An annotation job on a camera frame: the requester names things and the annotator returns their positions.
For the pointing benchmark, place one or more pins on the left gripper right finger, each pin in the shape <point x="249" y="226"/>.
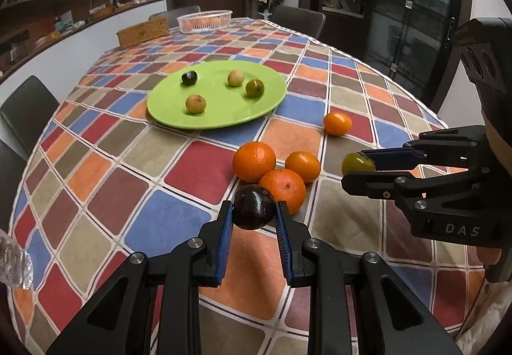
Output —
<point x="355" y="293"/>

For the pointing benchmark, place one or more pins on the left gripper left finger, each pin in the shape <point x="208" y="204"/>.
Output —
<point x="118" y="318"/>

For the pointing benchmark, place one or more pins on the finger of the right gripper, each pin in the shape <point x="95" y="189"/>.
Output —
<point x="382" y="185"/>
<point x="394" y="159"/>

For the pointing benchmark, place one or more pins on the green tomato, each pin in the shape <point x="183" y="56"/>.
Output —
<point x="254" y="88"/>
<point x="357" y="162"/>

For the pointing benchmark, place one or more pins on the lone orange kumquat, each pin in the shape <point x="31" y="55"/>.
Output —
<point x="337" y="123"/>

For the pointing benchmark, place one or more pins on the large orange mandarin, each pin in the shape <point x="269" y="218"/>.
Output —
<point x="287" y="186"/>

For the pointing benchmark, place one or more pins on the dark plum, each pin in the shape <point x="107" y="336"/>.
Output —
<point x="189" y="78"/>
<point x="254" y="207"/>

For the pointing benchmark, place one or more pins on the brown longan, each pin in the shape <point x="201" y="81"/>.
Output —
<point x="236" y="78"/>
<point x="195" y="104"/>

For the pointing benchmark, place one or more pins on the clear water bottle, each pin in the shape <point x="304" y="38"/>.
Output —
<point x="16" y="266"/>

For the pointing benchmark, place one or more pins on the black chair right side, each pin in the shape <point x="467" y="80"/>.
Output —
<point x="298" y="19"/>

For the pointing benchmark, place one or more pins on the black chair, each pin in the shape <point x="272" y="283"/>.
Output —
<point x="298" y="19"/>
<point x="11" y="171"/>
<point x="27" y="111"/>

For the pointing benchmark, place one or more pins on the glass sliding door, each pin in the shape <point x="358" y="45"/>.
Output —
<point x="409" y="41"/>

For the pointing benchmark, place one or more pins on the green plate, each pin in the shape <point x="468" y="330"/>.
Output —
<point x="225" y="106"/>

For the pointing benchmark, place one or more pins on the black chair near left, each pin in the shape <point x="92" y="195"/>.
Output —
<point x="11" y="171"/>

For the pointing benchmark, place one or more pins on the white fruit basket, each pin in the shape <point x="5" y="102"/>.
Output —
<point x="204" y="21"/>

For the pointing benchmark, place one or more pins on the black chair far end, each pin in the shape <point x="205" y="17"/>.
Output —
<point x="172" y="15"/>

